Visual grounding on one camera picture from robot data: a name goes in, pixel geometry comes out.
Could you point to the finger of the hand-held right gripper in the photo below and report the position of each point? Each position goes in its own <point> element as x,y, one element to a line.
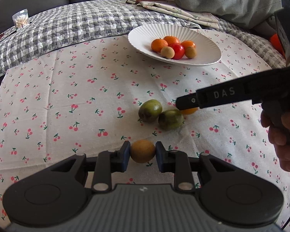
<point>187,100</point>

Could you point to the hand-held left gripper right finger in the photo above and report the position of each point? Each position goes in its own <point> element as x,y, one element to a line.
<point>160,158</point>

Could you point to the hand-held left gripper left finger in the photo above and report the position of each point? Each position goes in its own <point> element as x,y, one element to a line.
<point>124,157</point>

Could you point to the orange green tomato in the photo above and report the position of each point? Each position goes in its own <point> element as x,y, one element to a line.
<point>189,111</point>

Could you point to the brown round longan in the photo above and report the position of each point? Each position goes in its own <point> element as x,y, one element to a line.
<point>143,151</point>

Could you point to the small tan longan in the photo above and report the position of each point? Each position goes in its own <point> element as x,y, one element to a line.
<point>167,52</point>
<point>191,52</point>

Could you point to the red tomato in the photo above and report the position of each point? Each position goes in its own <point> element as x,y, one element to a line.
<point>177,51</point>

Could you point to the large orange mandarin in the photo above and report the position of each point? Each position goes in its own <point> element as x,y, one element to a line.
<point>159,45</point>

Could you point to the small orange mandarin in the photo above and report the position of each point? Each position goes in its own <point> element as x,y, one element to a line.
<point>172,40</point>

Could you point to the white ribbed plate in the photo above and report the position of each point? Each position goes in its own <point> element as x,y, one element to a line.
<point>145,38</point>

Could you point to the person's right hand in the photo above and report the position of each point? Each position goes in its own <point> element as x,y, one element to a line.
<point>282,147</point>

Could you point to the grey knitted blanket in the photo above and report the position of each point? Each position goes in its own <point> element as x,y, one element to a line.
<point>251,43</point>

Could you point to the cherry print cloth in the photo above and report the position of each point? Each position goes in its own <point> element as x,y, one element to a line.
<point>75,96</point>

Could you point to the floral beige cloth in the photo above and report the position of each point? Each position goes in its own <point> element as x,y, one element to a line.
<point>183,13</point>

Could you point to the grey fleece garment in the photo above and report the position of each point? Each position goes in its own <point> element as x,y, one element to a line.
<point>232,0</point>

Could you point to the small black object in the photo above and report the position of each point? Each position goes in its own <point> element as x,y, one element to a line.
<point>130,1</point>

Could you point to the grey checked blanket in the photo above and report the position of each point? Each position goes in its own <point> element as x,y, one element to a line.
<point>75,26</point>

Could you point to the clear cotton swab box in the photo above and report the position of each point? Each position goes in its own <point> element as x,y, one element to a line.
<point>21,20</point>

